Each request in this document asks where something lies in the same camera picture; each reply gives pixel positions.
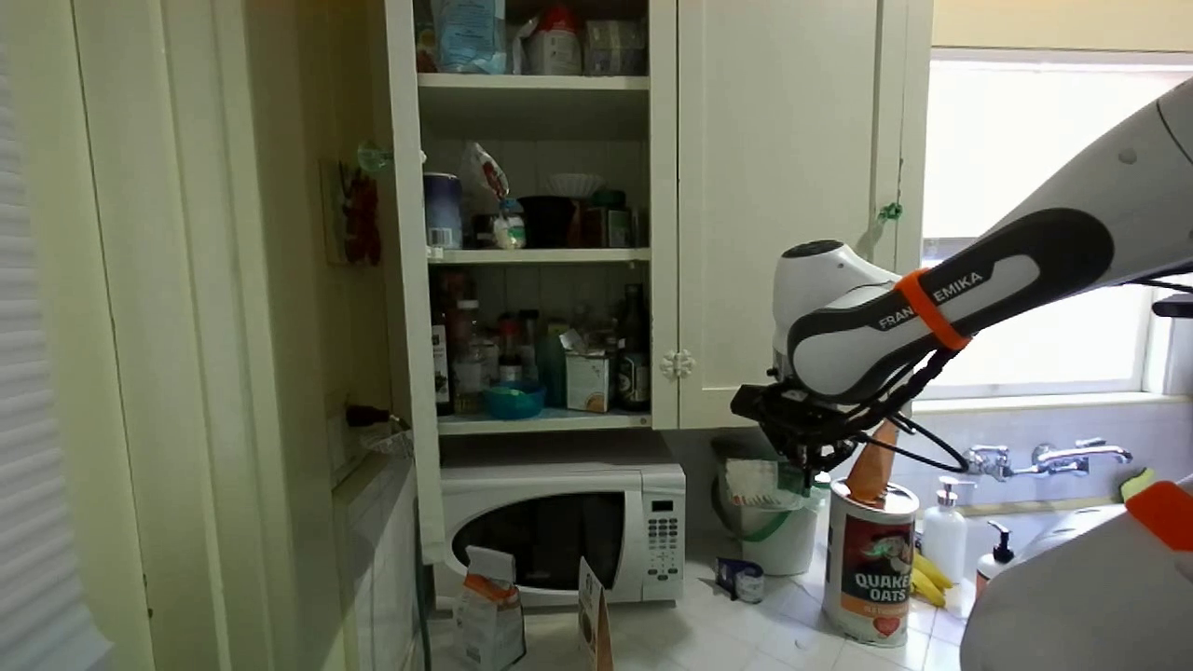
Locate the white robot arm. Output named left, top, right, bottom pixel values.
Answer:
left=732, top=81, right=1193, bottom=671

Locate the dark bottle bottom shelf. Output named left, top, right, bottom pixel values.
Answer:
left=616, top=282, right=647, bottom=410

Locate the white carton bottom shelf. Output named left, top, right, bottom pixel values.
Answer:
left=567, top=355, right=613, bottom=414

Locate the teal bowl on shelf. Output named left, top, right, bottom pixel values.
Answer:
left=485, top=383, right=543, bottom=421

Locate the blue container middle shelf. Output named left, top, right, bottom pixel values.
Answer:
left=424, top=173, right=463, bottom=248

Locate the clear plastic bag top shelf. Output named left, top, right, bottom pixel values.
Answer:
left=431, top=0, right=506, bottom=76

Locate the white microwave oven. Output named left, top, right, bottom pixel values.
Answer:
left=440, top=458, right=686, bottom=608

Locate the white bucket green lid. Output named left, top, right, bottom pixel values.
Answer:
left=711, top=455, right=829, bottom=576

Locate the red hanging ornament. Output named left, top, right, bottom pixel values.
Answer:
left=337, top=144, right=390, bottom=266

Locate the cream cabinet door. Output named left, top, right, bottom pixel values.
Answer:
left=647, top=0, right=933, bottom=429

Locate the small dark jar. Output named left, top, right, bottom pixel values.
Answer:
left=716, top=559, right=764, bottom=603

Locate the brown cardboard box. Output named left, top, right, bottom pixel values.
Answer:
left=579, top=557, right=616, bottom=671

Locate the small paper box orange band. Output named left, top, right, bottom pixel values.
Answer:
left=455, top=543, right=527, bottom=671

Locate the orange snack bag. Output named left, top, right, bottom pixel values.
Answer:
left=846, top=421, right=900, bottom=506

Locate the white soap dispenser bottle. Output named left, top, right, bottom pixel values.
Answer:
left=922, top=476, right=964, bottom=576

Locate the chrome sink faucet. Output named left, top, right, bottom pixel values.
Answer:
left=964, top=437, right=1132, bottom=482

